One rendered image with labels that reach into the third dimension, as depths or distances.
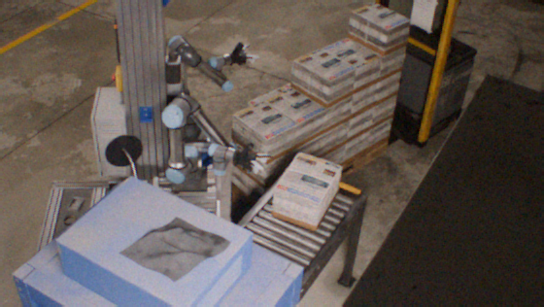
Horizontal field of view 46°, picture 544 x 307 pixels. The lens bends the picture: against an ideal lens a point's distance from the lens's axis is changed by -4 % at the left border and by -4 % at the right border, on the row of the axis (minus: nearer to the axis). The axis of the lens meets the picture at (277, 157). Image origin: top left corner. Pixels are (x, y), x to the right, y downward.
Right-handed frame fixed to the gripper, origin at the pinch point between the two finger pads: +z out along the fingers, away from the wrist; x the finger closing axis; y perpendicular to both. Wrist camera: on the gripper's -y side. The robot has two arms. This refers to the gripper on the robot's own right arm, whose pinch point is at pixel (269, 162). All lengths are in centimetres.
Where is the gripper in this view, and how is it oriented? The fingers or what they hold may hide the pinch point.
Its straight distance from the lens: 364.8
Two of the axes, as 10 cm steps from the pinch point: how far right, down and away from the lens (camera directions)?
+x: -3.4, 4.6, -8.2
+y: -1.1, 8.5, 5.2
